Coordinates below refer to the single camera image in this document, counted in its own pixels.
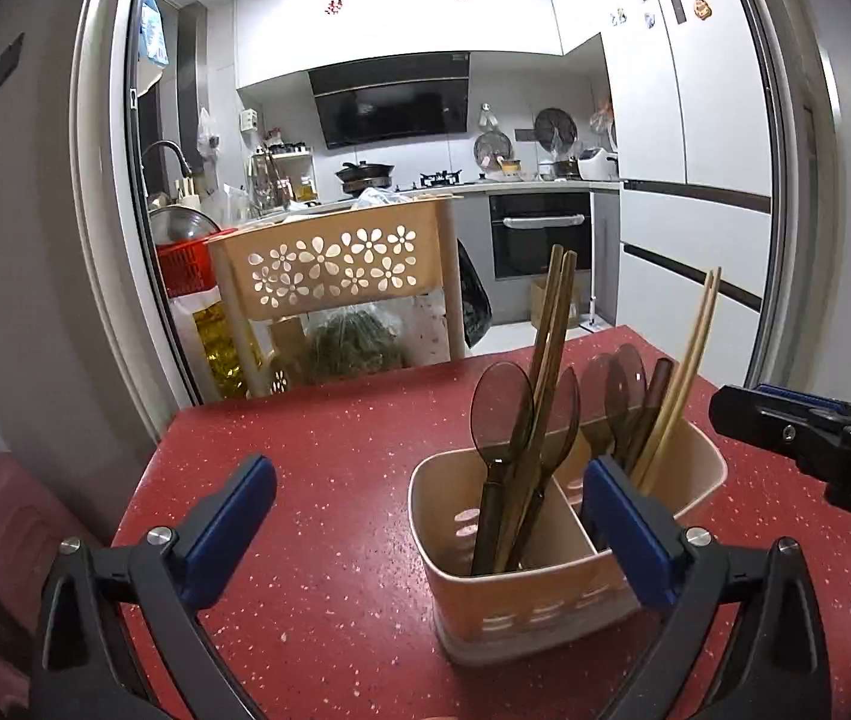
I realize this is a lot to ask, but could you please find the wooden chopstick four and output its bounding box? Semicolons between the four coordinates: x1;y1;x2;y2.
639;268;725;497

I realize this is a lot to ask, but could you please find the wooden chopstick two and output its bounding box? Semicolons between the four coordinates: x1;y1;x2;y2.
628;265;724;496

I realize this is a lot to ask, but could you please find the dark translucent spoon three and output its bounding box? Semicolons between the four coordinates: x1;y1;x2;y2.
604;343;647;466

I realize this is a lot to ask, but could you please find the wooden chopstick three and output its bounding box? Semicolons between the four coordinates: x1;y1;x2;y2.
494;249;577;574

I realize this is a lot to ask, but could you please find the dark translucent spoon one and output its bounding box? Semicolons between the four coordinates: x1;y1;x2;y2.
469;361;533;577

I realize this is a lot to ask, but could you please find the wooden chopstick one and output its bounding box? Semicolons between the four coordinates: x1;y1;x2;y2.
528;244;564;392

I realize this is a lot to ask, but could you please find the kitchen faucet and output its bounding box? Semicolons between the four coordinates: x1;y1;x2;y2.
140;140;194;203

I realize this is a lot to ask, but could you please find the pink chair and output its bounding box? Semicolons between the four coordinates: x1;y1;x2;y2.
0;450;97;714

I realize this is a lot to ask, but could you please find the beige utensil holder caddy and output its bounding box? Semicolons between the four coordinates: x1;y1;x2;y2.
406;414;729;668

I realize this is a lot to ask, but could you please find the cardboard box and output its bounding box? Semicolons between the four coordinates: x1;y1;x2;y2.
528;271;594;332

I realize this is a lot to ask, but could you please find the black built-in oven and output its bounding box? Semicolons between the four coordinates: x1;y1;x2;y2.
489;192;592;280

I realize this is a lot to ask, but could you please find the black garbage bag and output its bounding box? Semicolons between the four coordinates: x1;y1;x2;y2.
457;241;492;348

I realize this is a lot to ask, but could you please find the white refrigerator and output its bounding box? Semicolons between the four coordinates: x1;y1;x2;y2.
601;0;774;385

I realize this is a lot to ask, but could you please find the yellow cooking oil bottle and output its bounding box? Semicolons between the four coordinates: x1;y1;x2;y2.
193;302;250;400

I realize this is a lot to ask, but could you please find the beige flower-pattern storage cart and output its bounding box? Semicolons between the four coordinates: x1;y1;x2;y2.
208;193;466;398

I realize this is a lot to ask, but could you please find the bag of green vegetables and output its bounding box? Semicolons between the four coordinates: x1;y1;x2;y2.
305;307;406;383

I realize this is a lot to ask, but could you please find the red plastic basket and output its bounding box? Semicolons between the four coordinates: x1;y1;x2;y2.
155;229;232;298

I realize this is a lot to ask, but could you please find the steel bowl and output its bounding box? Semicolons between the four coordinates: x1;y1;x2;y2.
149;205;220;245

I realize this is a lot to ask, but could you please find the black wok on stove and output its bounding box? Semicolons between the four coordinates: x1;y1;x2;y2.
336;161;393;195

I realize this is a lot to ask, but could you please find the black range hood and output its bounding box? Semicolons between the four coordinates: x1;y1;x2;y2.
308;52;471;149

